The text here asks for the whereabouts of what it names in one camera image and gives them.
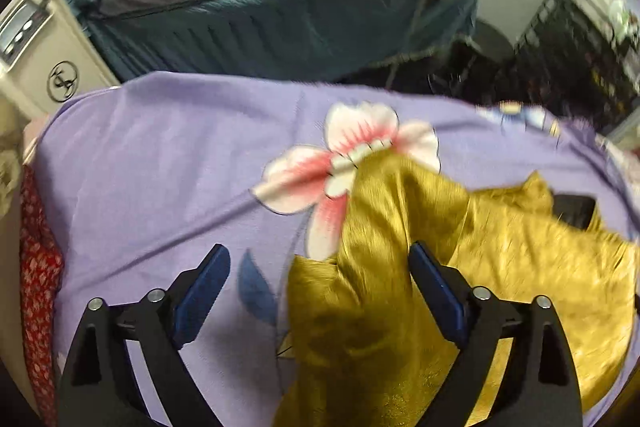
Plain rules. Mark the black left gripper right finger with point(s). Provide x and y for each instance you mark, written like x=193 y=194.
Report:
x=539 y=386

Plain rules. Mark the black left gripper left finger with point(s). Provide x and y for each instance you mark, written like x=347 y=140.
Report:
x=98 y=386

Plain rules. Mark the golden yellow satin jacket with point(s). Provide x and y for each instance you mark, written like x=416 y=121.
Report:
x=367 y=348

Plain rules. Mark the red floral patterned cloth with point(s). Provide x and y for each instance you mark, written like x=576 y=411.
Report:
x=41 y=267

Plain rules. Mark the lilac floral bed sheet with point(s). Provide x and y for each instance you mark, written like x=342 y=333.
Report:
x=139 y=182

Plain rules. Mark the black metal rack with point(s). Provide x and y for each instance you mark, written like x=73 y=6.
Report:
x=566 y=61

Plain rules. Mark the cream air conditioner unit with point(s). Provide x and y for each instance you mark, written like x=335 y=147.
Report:
x=46 y=58

